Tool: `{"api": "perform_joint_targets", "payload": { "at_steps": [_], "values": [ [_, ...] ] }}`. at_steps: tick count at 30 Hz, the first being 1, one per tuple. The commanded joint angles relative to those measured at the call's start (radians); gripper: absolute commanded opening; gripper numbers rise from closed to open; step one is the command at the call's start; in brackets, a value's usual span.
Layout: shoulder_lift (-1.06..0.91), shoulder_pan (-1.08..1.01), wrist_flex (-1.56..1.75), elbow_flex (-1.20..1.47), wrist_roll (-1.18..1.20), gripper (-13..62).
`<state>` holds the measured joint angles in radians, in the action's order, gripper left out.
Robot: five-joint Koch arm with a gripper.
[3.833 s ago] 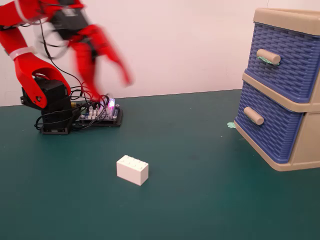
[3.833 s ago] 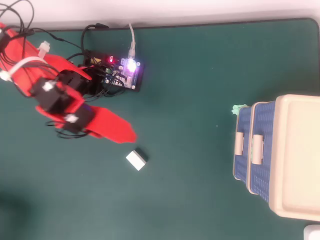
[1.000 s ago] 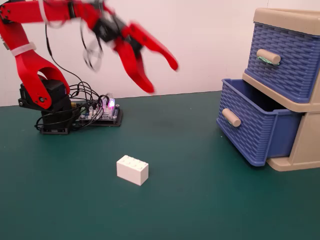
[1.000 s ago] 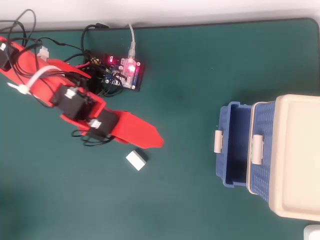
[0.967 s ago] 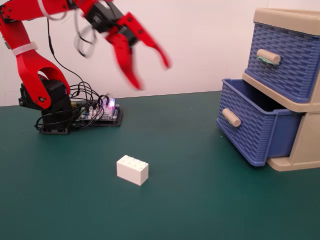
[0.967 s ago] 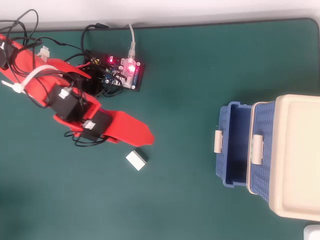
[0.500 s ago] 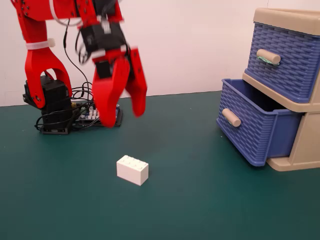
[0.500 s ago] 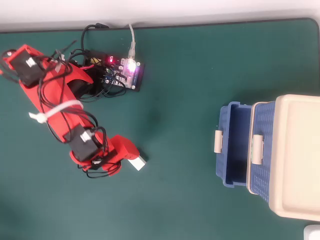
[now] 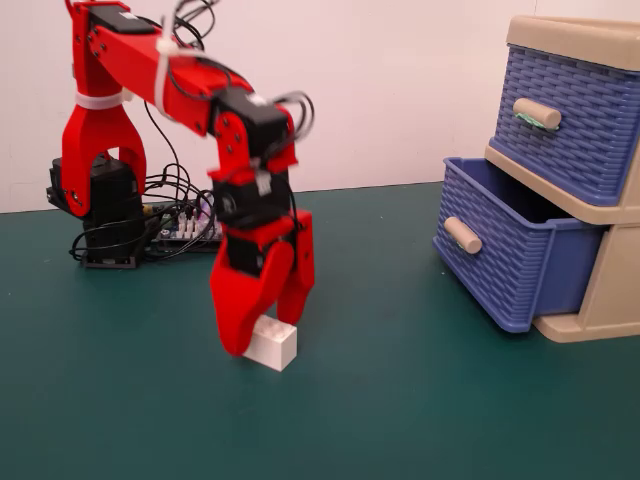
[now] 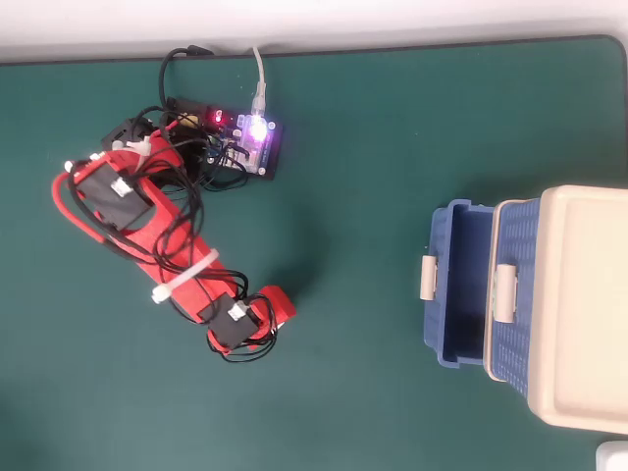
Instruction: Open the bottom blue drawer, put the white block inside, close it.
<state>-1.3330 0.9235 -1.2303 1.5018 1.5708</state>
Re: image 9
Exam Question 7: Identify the beige cylindrical drawer handle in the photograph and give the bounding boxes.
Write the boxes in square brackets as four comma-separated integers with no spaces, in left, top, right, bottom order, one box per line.
[443,216,484,255]

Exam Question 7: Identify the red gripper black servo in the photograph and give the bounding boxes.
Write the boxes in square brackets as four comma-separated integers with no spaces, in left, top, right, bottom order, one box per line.
[209,210,317,358]

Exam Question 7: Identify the blue woven drawer with taped handle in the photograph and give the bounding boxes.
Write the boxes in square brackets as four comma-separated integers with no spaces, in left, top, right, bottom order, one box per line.
[488,43,640,207]

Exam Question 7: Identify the black wire bundle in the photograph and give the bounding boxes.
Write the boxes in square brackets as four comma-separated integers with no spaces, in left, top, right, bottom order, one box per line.
[68,163,224,262]

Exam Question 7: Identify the white toy building brick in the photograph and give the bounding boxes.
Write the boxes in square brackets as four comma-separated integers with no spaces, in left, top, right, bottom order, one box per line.
[241,314,299,373]

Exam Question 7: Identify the blue woven plastic drawer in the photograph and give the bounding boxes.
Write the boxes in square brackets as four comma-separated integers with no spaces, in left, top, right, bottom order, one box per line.
[432,156,609,334]

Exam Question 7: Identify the white zip tie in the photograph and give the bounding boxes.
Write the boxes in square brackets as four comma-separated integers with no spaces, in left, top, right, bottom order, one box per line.
[73,89,135,110]
[153,18,207,115]

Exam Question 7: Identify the long black cable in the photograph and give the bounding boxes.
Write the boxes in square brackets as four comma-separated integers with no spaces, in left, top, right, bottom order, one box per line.
[142,99,201,201]

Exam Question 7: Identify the green tape strip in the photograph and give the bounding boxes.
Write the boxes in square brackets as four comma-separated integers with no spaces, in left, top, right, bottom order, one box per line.
[514,112,559,133]

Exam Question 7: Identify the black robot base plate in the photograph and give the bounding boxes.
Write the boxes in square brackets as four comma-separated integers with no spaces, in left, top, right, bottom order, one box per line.
[81,252,145,272]

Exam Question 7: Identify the beige plastic drawer cabinet frame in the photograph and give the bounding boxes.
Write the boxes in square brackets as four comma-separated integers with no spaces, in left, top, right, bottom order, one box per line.
[483,14,640,344]

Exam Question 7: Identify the beige cylindrical handle with tape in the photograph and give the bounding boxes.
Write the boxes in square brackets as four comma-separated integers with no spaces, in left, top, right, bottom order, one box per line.
[512,97,562,130]

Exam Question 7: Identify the motor controller circuit board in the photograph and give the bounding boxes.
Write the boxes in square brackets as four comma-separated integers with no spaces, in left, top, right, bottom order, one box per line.
[144,192,226,254]

